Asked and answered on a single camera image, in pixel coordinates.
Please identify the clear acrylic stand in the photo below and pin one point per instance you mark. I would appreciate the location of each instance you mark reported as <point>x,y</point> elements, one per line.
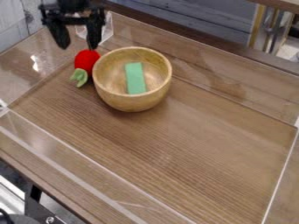
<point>107,30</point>

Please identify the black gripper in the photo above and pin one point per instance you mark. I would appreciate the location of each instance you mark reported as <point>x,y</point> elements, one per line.
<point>60,14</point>

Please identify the wooden bowl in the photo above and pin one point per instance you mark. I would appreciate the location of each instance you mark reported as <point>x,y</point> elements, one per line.
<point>108,75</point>

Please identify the red plush strawberry green leaves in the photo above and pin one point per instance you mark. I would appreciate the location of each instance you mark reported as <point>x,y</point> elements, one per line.
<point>84,62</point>

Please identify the green rectangular block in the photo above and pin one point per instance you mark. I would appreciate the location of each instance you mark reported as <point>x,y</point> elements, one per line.
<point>135,79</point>

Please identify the gold metal chair frame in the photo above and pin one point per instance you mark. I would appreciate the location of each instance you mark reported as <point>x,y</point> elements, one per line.
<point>273,21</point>

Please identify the black table leg bracket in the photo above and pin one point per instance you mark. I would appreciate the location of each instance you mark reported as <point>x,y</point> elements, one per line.
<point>35,210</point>

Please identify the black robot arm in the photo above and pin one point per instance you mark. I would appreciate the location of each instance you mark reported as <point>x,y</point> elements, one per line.
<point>74,12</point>

